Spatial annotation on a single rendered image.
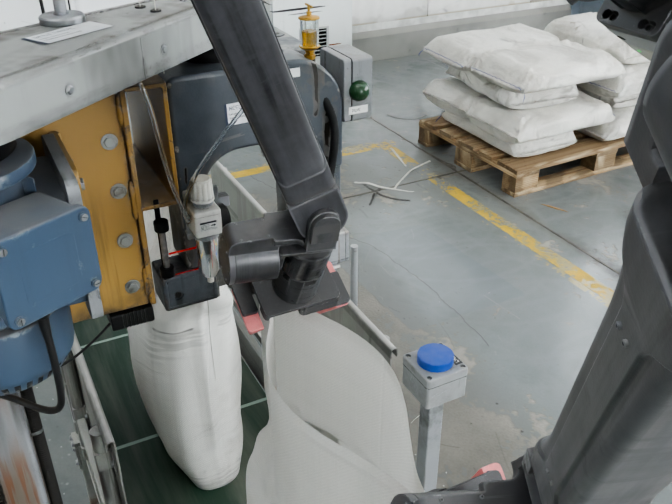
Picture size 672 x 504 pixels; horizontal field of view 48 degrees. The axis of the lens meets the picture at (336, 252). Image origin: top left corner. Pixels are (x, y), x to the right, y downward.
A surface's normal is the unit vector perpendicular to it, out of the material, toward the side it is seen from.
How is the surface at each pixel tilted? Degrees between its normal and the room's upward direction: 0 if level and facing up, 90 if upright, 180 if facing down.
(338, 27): 90
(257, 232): 14
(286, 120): 103
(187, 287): 90
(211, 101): 90
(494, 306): 0
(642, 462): 120
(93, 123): 90
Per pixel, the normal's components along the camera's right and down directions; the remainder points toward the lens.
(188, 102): 0.46, 0.44
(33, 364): 0.70, 0.37
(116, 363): 0.00, -0.86
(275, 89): 0.36, 0.65
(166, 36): 0.91, 0.20
